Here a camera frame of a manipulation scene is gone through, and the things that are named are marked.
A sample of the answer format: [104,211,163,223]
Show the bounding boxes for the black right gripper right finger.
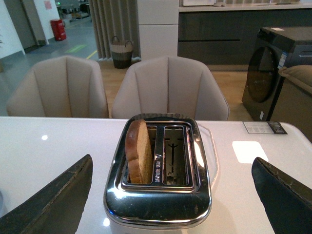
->
[252,157,312,234]

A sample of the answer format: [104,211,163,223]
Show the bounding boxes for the white tall cabinet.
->
[137,0,179,60]

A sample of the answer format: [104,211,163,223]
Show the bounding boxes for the beige chair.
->
[112,56,230,121]
[6,56,109,118]

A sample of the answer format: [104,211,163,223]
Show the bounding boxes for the dark front-load washing machine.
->
[242,26,312,121]

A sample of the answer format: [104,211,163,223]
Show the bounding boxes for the label card on table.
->
[243,121,287,135]

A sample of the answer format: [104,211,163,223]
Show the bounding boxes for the beige cushion at right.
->
[279,65,312,94]

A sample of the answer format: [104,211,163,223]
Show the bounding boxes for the slice of brown bread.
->
[125,119,153,184]

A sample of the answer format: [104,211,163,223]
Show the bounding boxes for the dark grey kitchen counter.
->
[177,5,312,65]

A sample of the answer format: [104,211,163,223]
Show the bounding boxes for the beige chair on left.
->
[6,56,109,118]

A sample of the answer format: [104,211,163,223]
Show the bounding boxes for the grey curtain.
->
[89,0,140,59]

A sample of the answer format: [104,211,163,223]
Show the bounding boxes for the red cabinet box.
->
[50,19,66,41]

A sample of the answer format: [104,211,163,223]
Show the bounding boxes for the woven laundry basket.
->
[110,36,133,69]

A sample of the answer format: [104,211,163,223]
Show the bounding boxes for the white microwave oven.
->
[182,0,217,7]

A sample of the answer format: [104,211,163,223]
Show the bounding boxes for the silver two-slot toaster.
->
[103,114,212,234]

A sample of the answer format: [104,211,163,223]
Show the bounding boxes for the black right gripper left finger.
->
[0,155,93,234]

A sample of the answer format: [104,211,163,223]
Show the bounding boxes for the beige chair on right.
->
[112,56,230,121]

